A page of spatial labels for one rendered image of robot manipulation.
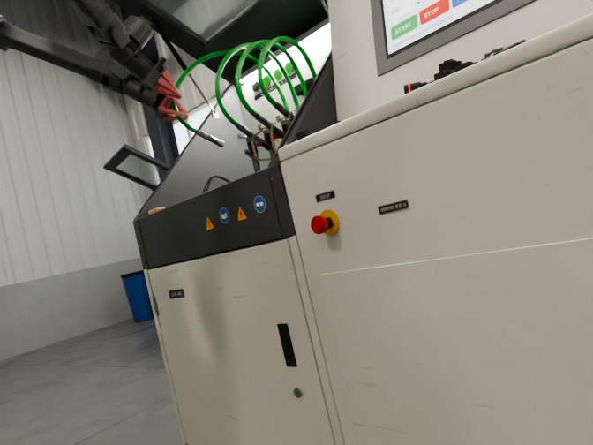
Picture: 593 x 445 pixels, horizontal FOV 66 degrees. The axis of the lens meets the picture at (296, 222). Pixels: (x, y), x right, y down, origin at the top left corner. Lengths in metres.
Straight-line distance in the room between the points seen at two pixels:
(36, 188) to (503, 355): 7.79
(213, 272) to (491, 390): 0.72
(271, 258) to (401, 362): 0.37
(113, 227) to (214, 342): 7.35
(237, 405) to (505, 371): 0.74
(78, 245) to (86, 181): 1.12
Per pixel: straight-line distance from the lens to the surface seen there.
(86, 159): 8.72
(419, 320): 0.84
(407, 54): 1.11
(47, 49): 1.63
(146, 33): 1.36
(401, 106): 0.81
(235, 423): 1.35
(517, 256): 0.74
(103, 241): 8.48
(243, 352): 1.21
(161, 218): 1.39
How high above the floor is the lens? 0.79
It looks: 1 degrees up
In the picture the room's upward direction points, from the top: 13 degrees counter-clockwise
